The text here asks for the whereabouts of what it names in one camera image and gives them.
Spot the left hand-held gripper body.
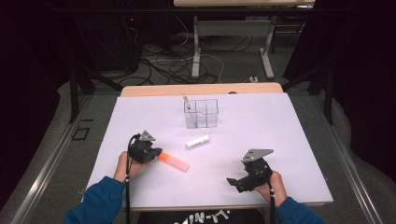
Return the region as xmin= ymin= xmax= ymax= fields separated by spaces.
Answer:
xmin=127 ymin=130 xmax=156 ymax=165

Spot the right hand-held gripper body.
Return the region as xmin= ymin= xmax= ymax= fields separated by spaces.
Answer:
xmin=234 ymin=148 xmax=276 ymax=194

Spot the orange highlighter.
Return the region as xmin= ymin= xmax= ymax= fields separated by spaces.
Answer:
xmin=158 ymin=151 xmax=191 ymax=173

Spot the white pen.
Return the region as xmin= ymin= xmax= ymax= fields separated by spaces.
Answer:
xmin=182 ymin=93 xmax=195 ymax=120

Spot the clear plastic organizer box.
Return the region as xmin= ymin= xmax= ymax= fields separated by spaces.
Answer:
xmin=183 ymin=98 xmax=219 ymax=130

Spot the person's right hand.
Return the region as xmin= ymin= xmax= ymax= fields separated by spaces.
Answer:
xmin=254 ymin=171 xmax=290 ymax=208

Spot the person's left hand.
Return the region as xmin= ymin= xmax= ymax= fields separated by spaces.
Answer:
xmin=113 ymin=150 xmax=148 ymax=183

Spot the white table sheet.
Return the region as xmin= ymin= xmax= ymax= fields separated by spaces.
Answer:
xmin=78 ymin=92 xmax=334 ymax=210

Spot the person's black printed shirt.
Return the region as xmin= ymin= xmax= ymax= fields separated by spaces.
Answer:
xmin=136 ymin=208 xmax=265 ymax=224

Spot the black metal stand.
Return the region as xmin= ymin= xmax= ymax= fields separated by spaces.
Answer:
xmin=281 ymin=62 xmax=335 ymax=125
xmin=68 ymin=66 xmax=124 ymax=124

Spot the black computer tower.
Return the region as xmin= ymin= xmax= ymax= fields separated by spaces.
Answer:
xmin=78 ymin=13 xmax=142 ymax=73

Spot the dark curtain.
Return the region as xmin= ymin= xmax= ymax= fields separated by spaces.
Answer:
xmin=0 ymin=0 xmax=74 ymax=204
xmin=284 ymin=0 xmax=396 ymax=183

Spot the desk with white legs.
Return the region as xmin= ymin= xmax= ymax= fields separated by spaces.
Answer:
xmin=173 ymin=0 xmax=316 ymax=80

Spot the black metal crossbar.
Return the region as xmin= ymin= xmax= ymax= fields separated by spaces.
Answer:
xmin=49 ymin=7 xmax=344 ymax=14

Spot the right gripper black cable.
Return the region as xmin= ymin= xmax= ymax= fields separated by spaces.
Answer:
xmin=267 ymin=183 xmax=278 ymax=224

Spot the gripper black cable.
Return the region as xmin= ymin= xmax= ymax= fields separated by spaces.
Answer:
xmin=267 ymin=183 xmax=278 ymax=224
xmin=124 ymin=133 xmax=142 ymax=224

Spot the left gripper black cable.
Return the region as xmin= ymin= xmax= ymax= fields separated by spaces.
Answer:
xmin=124 ymin=133 xmax=142 ymax=224

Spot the tangle of floor cables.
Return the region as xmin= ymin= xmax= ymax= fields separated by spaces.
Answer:
xmin=120 ymin=15 xmax=253 ymax=87

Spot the aluminium floor rail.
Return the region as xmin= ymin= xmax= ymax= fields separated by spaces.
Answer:
xmin=10 ymin=94 xmax=94 ymax=224
xmin=311 ymin=94 xmax=384 ymax=224

